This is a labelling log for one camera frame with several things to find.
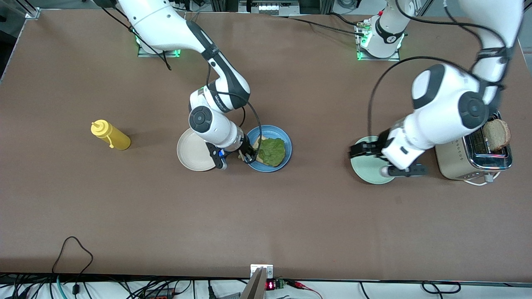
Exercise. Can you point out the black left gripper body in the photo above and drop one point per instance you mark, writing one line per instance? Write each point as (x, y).
(377, 147)

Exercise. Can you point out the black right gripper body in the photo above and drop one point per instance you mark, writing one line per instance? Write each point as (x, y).
(245, 148)

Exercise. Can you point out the bread slice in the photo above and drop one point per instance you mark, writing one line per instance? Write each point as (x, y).
(496, 135)
(262, 138)

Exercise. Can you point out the green lettuce leaf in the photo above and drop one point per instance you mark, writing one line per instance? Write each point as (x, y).
(272, 151)

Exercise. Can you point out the yellow squeeze bottle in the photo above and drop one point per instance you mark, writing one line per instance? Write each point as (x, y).
(116, 140)

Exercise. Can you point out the pale green round plate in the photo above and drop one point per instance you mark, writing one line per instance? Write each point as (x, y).
(365, 170)

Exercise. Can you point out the blue round plate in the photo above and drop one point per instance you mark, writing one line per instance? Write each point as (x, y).
(286, 143)

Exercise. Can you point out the cream white round plate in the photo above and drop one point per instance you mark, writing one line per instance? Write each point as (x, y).
(191, 153)

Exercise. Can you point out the beige and chrome toaster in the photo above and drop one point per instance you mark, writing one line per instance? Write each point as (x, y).
(451, 162)

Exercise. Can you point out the red LED display module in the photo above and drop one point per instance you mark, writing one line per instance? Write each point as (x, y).
(270, 285)

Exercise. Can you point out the metal control box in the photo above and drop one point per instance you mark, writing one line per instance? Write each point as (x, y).
(270, 7)

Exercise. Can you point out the black power strip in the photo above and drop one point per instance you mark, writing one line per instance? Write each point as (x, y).
(160, 295)

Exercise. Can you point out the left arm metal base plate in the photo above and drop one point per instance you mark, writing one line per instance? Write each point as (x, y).
(380, 59)

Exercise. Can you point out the silver table edge bracket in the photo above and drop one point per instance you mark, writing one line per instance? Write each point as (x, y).
(254, 270)

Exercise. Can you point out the aluminium camera mount beam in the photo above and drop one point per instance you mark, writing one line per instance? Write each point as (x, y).
(255, 288)

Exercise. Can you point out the aluminium frame corner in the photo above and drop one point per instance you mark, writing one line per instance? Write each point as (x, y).
(33, 13)

